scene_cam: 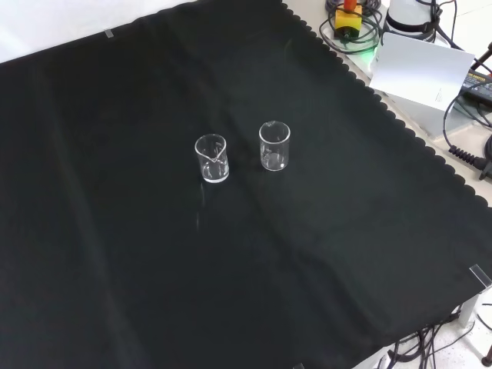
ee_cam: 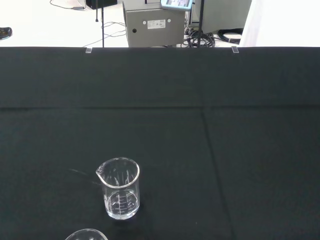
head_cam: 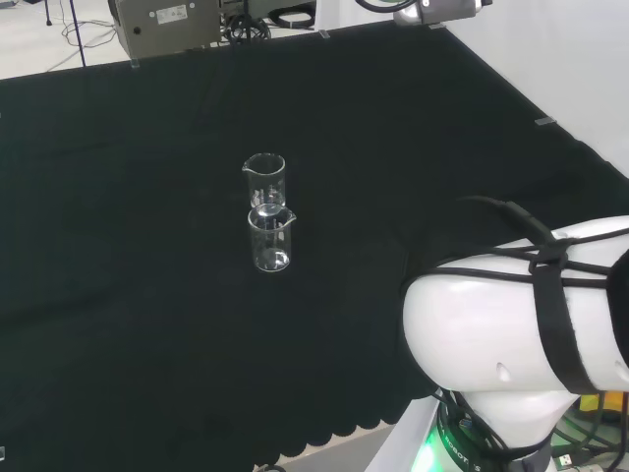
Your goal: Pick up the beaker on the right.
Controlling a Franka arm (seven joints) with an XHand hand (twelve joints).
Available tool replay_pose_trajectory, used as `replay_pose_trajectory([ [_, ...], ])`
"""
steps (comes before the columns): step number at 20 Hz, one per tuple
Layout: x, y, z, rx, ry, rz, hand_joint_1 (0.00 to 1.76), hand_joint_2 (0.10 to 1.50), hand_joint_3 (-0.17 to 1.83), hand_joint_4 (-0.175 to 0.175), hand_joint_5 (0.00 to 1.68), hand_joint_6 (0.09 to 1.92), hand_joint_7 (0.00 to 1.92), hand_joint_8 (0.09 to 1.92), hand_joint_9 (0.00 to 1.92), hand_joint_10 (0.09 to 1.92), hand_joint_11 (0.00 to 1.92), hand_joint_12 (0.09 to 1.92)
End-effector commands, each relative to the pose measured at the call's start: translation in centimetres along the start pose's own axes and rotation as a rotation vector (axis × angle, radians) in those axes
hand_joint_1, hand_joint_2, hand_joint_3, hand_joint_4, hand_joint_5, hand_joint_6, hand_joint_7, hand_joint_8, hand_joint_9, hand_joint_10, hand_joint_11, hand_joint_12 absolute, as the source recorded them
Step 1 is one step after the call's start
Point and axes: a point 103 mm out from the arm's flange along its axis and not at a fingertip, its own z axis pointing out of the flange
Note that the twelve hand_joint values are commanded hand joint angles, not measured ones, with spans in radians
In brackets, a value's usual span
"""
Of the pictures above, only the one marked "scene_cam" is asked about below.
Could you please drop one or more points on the white bench leg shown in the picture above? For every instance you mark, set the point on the white bench leg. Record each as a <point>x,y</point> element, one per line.
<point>467,311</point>

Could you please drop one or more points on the black cloth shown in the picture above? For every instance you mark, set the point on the black cloth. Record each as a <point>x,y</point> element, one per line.
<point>153,238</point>

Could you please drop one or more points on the clear tape strip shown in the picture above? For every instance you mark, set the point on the clear tape strip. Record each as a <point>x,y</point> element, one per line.
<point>480,275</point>

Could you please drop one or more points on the pale board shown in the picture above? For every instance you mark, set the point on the pale board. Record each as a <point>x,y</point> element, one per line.
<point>419,71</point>

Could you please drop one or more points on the black power adapter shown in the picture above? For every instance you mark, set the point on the black power adapter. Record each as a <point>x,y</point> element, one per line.
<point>478,86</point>

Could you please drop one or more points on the clear glass beaker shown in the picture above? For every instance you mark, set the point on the clear glass beaker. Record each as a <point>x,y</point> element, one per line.
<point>274,148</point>
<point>211,161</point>

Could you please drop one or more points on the grey tape strip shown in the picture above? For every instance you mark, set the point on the grey tape strip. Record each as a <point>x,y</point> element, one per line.
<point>108,34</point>

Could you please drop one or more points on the yellow stop button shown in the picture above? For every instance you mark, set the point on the yellow stop button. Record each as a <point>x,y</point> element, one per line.
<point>348,23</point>

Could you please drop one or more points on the black tripod leg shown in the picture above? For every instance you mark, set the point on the black tripod leg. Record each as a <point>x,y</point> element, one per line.
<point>483,58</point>

